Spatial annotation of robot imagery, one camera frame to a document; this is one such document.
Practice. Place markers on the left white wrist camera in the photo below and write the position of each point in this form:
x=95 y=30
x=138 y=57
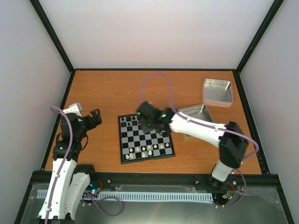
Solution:
x=74 y=108

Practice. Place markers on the black and white chessboard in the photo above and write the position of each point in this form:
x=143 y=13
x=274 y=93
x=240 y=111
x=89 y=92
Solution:
x=131 y=135

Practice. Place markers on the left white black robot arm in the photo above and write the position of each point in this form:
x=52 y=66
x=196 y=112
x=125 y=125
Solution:
x=68 y=179

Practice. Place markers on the gold metal tin box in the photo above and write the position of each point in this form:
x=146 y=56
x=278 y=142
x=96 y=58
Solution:
x=198 y=112

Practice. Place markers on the black frame rail base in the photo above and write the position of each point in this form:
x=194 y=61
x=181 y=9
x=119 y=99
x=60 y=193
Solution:
x=199 y=181

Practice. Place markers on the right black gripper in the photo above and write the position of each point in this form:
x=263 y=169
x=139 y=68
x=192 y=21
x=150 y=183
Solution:
x=145 y=128

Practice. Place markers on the light blue cable duct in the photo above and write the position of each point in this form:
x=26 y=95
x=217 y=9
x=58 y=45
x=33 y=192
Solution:
x=154 y=196

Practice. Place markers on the small green circuit board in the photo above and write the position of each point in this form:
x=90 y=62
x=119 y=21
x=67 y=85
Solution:
x=94 y=188

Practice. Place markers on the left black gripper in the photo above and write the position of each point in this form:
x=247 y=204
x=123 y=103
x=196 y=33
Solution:
x=98 y=119

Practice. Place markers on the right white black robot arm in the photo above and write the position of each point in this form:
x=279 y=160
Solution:
x=229 y=139

